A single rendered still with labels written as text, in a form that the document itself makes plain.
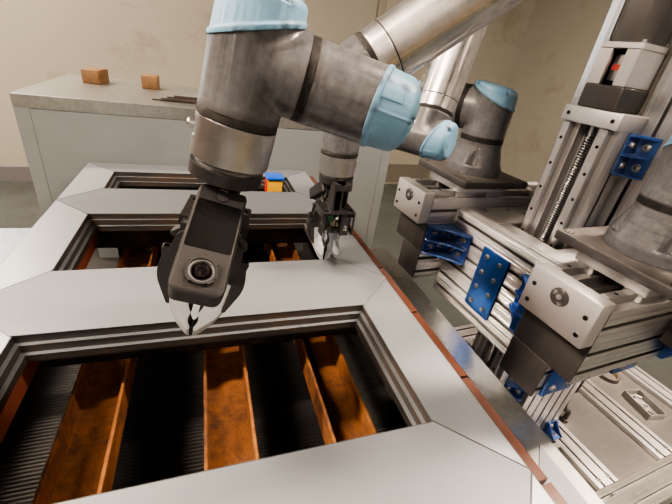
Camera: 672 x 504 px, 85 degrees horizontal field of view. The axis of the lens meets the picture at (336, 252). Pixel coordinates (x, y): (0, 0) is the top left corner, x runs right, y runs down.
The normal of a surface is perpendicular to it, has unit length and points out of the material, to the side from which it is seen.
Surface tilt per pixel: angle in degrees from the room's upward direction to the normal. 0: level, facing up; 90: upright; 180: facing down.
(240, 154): 92
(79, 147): 90
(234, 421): 0
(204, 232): 32
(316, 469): 0
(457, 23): 106
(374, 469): 0
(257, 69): 94
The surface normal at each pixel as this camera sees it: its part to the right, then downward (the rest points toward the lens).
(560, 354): -0.92, 0.07
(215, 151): -0.17, 0.39
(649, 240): -0.72, -0.08
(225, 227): 0.39, -0.49
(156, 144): 0.30, 0.49
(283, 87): 0.03, 0.71
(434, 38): 0.30, 0.71
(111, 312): 0.13, -0.87
